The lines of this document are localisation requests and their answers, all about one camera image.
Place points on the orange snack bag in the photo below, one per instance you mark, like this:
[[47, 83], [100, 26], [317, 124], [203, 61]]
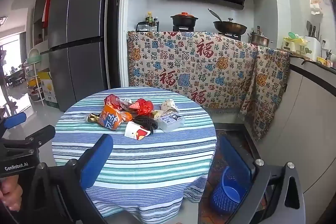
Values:
[[111, 119]]

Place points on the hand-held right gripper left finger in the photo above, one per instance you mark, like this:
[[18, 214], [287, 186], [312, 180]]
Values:
[[95, 163]]

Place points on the clear plastic box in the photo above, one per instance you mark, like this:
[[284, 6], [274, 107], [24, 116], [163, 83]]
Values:
[[172, 123]]

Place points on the yellow white cardboard box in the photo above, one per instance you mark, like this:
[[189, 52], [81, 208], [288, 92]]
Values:
[[50, 90]]

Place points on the yellow white kitchen appliance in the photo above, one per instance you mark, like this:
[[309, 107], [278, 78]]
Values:
[[292, 45]]

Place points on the steel pot with lid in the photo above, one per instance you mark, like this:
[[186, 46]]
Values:
[[258, 39]]

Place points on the red crumpled snack bag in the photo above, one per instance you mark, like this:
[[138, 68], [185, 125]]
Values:
[[113, 102]]

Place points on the black clay pot red lid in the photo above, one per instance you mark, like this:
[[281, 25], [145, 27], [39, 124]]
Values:
[[183, 20]]

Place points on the glass kettle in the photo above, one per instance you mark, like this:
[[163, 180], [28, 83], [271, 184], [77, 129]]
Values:
[[143, 27]]

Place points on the folded printed paper bag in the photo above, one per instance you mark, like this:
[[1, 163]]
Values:
[[169, 106]]

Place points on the red plastic bag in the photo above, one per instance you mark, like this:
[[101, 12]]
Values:
[[143, 106]]

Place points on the red hanging cloth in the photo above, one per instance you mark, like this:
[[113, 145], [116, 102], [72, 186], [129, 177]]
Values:
[[47, 11]]

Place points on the grey refrigerator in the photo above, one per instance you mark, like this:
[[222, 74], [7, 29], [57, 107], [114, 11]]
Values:
[[78, 29]]

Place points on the white round storage rack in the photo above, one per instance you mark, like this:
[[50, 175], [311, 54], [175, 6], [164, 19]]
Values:
[[35, 77]]

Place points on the yellow green snack packet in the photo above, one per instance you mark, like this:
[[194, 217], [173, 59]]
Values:
[[157, 114]]

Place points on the person's left hand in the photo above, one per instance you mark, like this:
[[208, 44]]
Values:
[[10, 195]]

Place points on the blue plastic basket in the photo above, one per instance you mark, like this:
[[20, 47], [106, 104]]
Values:
[[225, 197]]

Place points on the hanging wall bag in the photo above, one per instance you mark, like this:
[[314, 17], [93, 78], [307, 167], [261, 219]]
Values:
[[315, 1]]

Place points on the striped round tablecloth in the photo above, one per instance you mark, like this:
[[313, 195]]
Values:
[[157, 161]]

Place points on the black gas stove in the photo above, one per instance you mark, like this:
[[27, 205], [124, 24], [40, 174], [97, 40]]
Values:
[[183, 28]]

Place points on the dark wok with lid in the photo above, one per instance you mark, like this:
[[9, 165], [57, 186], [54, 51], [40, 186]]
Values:
[[231, 27]]

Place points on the printed fringed blanket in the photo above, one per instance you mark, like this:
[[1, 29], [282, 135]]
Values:
[[189, 64], [270, 87]]

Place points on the green plastic lid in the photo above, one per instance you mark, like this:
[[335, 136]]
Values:
[[293, 35]]

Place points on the white and red packet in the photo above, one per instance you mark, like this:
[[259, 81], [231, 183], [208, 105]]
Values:
[[136, 132]]

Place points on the yellow cap bottle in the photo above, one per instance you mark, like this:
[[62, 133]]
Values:
[[149, 18]]

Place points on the gold foil wrapper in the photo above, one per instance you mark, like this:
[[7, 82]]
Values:
[[92, 118]]

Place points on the dark sauce bottle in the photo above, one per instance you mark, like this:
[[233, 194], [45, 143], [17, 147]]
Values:
[[155, 26]]

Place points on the white knife block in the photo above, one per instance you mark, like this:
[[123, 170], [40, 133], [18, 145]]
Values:
[[312, 47]]

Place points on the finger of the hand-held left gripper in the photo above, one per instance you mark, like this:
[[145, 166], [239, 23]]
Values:
[[15, 120], [39, 136]]

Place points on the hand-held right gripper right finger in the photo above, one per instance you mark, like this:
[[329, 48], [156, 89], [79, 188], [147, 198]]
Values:
[[233, 158]]

